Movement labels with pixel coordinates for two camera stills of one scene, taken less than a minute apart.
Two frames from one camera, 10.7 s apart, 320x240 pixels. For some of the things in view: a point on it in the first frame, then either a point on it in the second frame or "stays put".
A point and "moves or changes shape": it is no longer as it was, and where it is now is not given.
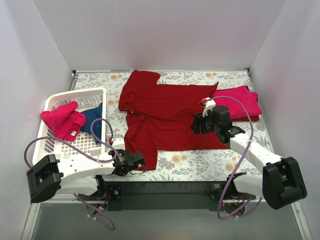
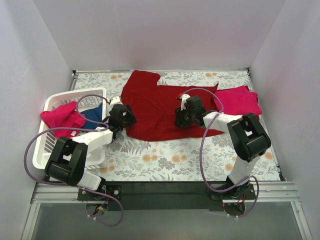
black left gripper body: [139, 159] to [128, 116]
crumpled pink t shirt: [65, 120] stays put
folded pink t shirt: [249, 99] stays put
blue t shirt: [90, 114] stays put
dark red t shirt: [159, 117] moves or changes shape
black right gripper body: [199, 123] to [180, 118]
